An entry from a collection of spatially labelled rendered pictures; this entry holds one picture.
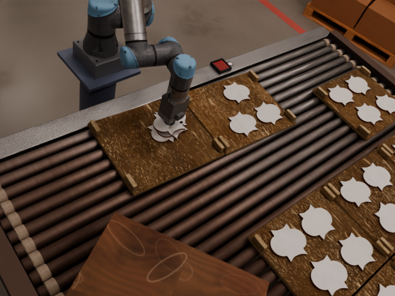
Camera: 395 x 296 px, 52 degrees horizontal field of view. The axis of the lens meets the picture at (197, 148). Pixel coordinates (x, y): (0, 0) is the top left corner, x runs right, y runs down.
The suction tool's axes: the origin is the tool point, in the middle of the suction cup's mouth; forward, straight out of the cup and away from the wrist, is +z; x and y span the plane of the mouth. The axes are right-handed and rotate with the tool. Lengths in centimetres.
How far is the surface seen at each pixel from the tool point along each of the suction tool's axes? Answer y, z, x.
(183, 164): -6.9, 3.1, -16.5
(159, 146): -8.6, 3.1, -5.0
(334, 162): 49, 5, -53
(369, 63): 126, 2, -28
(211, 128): 15.3, 3.1, -10.2
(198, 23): 179, 97, 129
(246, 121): 30.8, 2.3, -16.4
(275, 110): 48, 2, -19
